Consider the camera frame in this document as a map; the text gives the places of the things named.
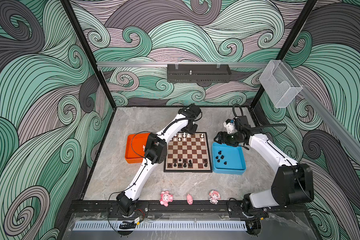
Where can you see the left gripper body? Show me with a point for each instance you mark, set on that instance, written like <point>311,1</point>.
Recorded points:
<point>190,129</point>

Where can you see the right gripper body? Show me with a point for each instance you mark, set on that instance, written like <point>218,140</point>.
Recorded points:
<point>232,139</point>

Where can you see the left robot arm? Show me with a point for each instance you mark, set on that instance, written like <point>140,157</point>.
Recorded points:
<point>156,149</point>

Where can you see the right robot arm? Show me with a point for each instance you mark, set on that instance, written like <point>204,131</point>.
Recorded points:
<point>293,182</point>

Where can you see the white pieces on board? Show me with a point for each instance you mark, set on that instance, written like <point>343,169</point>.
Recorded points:
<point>197,137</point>

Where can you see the black pieces in tray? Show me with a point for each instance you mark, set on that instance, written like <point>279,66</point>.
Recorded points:
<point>220,159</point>

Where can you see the chess board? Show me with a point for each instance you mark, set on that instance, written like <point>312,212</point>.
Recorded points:
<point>188,150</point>

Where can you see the black pieces on board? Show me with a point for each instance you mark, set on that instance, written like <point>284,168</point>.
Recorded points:
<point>193,164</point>

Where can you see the blue tray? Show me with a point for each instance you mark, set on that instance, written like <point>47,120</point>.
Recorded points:
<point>234,157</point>

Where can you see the orange tray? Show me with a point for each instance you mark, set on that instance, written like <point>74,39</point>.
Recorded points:
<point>135,148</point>

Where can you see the pink hooded doll figure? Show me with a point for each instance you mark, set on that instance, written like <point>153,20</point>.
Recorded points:
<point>214,197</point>

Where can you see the small pink pig figure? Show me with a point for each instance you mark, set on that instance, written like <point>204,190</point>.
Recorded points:
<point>189,199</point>

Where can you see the pink plush figure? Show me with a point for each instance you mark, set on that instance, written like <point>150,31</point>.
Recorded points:
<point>166,198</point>

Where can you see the black wall tray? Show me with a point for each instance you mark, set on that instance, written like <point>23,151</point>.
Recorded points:
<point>200,74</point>

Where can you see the clear plastic wall holder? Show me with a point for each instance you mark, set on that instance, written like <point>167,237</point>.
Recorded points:
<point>280,83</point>

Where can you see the aluminium rail back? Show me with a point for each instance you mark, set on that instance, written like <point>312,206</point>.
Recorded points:
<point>140,64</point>

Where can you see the aluminium rail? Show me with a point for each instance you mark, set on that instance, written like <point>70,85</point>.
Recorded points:
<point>323,101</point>
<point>140,64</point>

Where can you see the white slotted cable duct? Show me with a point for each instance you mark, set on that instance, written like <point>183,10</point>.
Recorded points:
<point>163,226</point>

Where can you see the aluminium rail right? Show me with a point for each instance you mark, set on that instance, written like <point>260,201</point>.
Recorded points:
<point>323,101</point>

